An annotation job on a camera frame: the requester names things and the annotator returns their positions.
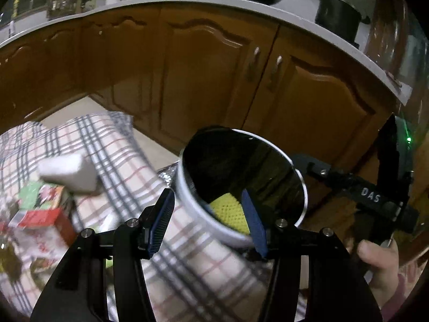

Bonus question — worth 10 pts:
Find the brown wooden kitchen cabinet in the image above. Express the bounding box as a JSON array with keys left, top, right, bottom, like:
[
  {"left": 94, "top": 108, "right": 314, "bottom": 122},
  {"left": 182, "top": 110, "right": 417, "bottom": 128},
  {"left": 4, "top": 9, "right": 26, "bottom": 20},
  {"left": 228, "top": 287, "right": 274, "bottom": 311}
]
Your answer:
[{"left": 0, "top": 2, "right": 423, "bottom": 235}]

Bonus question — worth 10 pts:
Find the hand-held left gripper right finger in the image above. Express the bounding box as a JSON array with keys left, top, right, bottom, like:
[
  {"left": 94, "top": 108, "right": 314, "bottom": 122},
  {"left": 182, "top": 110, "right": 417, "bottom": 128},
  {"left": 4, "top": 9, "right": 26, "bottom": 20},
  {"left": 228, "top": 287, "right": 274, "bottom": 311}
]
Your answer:
[{"left": 239, "top": 188, "right": 384, "bottom": 322}]

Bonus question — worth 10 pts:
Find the yellow knitted cloth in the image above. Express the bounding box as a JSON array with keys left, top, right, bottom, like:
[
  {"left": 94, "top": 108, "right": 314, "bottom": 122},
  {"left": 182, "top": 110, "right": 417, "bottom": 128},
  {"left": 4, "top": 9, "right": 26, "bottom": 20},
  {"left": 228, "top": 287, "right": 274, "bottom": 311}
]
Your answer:
[{"left": 208, "top": 193, "right": 252, "bottom": 237}]

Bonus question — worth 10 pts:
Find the silver foil sheet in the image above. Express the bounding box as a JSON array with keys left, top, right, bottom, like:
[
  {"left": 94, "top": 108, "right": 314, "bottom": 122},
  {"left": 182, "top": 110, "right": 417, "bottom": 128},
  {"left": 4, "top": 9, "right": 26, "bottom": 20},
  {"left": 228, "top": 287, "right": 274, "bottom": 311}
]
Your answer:
[{"left": 157, "top": 162, "right": 183, "bottom": 190}]

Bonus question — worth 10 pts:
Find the plaid blanket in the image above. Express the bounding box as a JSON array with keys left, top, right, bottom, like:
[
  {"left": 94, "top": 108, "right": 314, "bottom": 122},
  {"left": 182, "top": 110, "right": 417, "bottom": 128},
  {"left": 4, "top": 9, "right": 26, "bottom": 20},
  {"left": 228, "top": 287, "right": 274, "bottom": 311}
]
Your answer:
[{"left": 0, "top": 112, "right": 309, "bottom": 322}]

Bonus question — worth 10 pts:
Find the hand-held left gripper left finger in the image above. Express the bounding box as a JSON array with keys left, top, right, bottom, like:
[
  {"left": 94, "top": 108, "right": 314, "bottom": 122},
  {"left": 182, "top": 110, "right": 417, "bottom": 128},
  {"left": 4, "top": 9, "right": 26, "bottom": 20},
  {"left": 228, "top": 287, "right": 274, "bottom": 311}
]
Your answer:
[{"left": 30, "top": 188, "right": 176, "bottom": 322}]

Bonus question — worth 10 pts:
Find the red snack packet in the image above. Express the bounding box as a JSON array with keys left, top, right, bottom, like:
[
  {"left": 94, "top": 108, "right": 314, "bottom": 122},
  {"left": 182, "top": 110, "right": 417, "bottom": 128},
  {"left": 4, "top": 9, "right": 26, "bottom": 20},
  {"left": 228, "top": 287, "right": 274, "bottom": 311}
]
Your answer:
[{"left": 8, "top": 208, "right": 78, "bottom": 247}]

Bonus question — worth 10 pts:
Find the metal cabinet handle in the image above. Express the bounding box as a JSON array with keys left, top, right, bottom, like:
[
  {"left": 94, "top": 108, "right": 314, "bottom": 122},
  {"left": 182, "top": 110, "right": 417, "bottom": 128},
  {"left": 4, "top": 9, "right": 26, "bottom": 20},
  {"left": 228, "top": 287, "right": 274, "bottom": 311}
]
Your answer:
[
  {"left": 270, "top": 55, "right": 283, "bottom": 89},
  {"left": 247, "top": 47, "right": 261, "bottom": 81}
]

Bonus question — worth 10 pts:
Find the black cooking pot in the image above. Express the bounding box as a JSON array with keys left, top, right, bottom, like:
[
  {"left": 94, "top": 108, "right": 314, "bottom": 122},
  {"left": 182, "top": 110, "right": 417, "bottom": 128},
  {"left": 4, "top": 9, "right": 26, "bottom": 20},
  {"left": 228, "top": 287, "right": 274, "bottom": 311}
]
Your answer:
[{"left": 311, "top": 0, "right": 371, "bottom": 46}]

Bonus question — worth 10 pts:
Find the white foam block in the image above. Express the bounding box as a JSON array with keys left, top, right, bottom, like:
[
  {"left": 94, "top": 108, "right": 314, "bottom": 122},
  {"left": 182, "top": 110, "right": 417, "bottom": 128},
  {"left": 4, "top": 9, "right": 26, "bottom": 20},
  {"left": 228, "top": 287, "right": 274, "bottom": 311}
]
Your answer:
[{"left": 37, "top": 152, "right": 99, "bottom": 195}]

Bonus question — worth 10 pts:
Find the white stove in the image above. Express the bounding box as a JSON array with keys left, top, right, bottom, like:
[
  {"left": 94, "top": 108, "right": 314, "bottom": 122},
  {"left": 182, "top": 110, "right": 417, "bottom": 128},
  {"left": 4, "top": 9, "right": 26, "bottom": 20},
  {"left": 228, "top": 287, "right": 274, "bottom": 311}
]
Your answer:
[{"left": 206, "top": 0, "right": 369, "bottom": 49}]

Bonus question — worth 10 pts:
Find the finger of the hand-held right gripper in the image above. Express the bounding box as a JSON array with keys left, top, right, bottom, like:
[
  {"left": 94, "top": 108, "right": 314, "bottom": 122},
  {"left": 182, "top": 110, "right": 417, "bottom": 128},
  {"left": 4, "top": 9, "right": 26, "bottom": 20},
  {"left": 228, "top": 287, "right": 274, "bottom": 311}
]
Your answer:
[{"left": 290, "top": 153, "right": 356, "bottom": 196}]

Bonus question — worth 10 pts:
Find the white bin with black liner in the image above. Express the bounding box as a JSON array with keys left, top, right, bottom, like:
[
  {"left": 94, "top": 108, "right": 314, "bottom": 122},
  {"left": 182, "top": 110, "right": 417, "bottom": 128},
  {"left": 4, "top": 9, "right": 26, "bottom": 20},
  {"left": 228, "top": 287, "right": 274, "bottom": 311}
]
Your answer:
[{"left": 174, "top": 126, "right": 309, "bottom": 247}]

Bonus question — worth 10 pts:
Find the person's right hand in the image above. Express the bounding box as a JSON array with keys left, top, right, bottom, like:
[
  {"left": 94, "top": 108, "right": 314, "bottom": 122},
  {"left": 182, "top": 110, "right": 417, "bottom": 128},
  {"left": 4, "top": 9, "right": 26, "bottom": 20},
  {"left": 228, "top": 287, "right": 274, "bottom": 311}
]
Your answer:
[{"left": 357, "top": 240, "right": 420, "bottom": 298}]

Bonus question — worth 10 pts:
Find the person's right forearm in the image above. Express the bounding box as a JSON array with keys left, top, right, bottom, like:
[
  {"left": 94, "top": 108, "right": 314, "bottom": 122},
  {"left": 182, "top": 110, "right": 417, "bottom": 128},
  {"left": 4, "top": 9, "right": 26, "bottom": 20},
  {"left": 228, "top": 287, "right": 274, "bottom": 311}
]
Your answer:
[{"left": 382, "top": 273, "right": 421, "bottom": 322}]

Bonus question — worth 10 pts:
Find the white red printed wrapper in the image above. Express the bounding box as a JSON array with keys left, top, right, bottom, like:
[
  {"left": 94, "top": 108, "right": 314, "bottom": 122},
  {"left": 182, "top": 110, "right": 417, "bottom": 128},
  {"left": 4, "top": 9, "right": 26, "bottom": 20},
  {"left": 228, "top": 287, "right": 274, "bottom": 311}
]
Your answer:
[{"left": 13, "top": 235, "right": 72, "bottom": 276}]

